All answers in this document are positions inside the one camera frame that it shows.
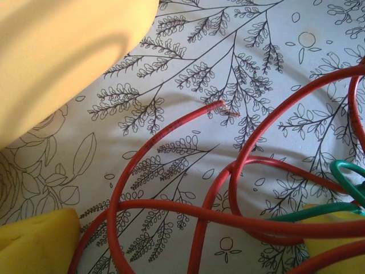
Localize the red cable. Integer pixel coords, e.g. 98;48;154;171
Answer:
107;99;242;274
68;61;365;274

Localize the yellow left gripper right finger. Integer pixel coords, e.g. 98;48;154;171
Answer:
302;203;365;274

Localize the green cable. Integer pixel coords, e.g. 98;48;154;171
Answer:
263;159;365;274

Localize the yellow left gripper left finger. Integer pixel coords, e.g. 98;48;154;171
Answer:
0;207;82;274

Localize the floral patterned tablecloth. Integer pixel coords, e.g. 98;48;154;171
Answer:
0;0;365;274

